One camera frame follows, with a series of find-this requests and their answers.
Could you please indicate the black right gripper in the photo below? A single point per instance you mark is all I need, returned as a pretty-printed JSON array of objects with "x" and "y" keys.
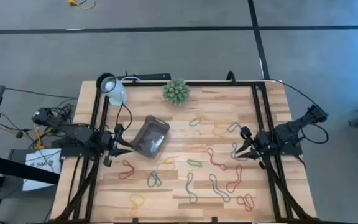
[{"x": 261, "y": 143}]

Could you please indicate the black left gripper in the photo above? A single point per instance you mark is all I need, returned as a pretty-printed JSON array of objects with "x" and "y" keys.
[{"x": 109, "y": 143}]

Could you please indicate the red rubber band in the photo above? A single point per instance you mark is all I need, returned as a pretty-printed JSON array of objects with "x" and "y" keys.
[
  {"x": 245, "y": 200},
  {"x": 132, "y": 169},
  {"x": 211, "y": 158}
]

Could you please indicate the grey rubber band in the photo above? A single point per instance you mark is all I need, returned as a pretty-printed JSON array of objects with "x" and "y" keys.
[{"x": 229, "y": 127}]

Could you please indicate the smoky translucent plastic bin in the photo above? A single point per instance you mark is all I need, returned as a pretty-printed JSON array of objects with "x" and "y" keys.
[{"x": 151, "y": 140}]

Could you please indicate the orange rubber band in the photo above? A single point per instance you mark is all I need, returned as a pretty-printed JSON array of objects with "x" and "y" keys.
[{"x": 235, "y": 180}]

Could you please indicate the blue-grey rubber band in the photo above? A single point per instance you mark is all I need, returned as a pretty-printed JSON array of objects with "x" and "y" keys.
[{"x": 154, "y": 179}]

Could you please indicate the orange-yellow rubber band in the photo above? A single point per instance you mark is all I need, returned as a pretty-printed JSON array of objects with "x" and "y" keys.
[{"x": 169, "y": 159}]

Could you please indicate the long teal rubber band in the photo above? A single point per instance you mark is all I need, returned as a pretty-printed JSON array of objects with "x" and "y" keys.
[
  {"x": 189, "y": 189},
  {"x": 217, "y": 188}
]

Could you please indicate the green rubber band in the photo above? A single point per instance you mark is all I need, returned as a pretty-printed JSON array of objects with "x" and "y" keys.
[
  {"x": 194, "y": 122},
  {"x": 197, "y": 164}
]

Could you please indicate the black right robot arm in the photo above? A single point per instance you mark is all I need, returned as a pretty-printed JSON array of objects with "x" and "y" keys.
[{"x": 291, "y": 129}]

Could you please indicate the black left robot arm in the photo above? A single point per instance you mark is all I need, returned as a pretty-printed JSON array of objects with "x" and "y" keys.
[{"x": 79, "y": 133}]

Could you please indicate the white table lamp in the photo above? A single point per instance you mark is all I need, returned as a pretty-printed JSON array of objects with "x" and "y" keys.
[{"x": 117, "y": 93}]

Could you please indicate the black clamp hook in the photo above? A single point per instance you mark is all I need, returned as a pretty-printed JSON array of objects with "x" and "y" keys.
[{"x": 231, "y": 76}]

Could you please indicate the black power strip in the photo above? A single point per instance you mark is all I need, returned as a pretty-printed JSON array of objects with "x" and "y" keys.
[{"x": 154, "y": 76}]

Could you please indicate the green succulent in patterned pot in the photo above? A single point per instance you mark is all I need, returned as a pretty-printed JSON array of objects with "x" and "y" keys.
[{"x": 176, "y": 91}]

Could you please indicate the white paper sheet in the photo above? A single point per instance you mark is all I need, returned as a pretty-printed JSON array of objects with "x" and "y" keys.
[{"x": 37, "y": 186}]

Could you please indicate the black beam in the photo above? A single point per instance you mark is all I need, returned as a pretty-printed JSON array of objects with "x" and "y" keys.
[{"x": 17, "y": 168}]

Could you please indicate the short black floor tape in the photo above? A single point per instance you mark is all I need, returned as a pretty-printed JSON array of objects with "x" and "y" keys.
[{"x": 258, "y": 40}]

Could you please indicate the long black floor tape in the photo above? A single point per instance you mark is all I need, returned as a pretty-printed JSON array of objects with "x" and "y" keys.
[{"x": 166, "y": 29}]

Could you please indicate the black aluminium table frame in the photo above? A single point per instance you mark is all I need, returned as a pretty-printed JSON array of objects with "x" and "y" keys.
[{"x": 213, "y": 84}]

